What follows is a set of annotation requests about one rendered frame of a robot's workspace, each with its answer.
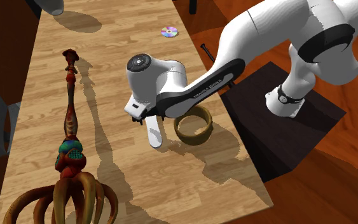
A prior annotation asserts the grey rounded cylinder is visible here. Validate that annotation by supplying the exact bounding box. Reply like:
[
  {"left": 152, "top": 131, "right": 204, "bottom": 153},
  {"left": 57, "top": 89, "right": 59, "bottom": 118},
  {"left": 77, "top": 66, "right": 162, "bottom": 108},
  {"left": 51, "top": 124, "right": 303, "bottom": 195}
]
[{"left": 31, "top": 0, "right": 65, "bottom": 17}]

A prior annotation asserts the white flat oblong object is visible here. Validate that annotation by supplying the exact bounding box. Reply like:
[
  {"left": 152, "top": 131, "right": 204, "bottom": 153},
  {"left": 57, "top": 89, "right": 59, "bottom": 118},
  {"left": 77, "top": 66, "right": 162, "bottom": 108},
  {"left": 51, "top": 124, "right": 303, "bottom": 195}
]
[{"left": 145, "top": 115, "right": 163, "bottom": 148}]

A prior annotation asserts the light wooden table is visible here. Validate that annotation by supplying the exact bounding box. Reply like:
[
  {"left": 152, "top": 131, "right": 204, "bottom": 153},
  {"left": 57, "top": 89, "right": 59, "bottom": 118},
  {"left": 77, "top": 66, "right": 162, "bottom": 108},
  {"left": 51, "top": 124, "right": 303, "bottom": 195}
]
[{"left": 0, "top": 0, "right": 274, "bottom": 224}]

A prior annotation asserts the dark robot stand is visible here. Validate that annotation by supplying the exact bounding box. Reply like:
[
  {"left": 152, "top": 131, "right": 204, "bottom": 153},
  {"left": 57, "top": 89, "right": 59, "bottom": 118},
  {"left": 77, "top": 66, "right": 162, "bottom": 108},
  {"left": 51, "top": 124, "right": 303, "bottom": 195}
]
[{"left": 220, "top": 60, "right": 347, "bottom": 183}]

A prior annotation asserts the colourful tentacled creature figure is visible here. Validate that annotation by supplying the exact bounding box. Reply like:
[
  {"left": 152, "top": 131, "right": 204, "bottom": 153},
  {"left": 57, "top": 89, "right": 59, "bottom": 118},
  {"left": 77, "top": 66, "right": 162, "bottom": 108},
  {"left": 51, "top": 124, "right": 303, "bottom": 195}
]
[{"left": 2, "top": 48, "right": 120, "bottom": 224}]

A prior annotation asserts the thin black rod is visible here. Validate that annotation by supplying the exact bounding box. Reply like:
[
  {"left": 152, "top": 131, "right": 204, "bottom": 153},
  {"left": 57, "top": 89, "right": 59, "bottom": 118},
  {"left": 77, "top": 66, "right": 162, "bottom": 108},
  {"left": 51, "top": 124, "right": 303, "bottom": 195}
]
[{"left": 200, "top": 43, "right": 236, "bottom": 88}]

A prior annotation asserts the brown ring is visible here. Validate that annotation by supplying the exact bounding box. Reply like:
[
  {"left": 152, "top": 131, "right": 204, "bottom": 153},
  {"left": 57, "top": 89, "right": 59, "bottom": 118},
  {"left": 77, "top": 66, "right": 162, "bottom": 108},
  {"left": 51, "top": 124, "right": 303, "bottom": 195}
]
[{"left": 173, "top": 105, "right": 214, "bottom": 146}]

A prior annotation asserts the iridescent compact disc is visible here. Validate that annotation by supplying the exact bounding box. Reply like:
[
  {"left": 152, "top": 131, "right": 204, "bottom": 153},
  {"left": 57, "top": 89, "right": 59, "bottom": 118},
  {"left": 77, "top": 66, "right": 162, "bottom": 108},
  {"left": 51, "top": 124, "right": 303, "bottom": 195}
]
[{"left": 161, "top": 26, "right": 179, "bottom": 39}]

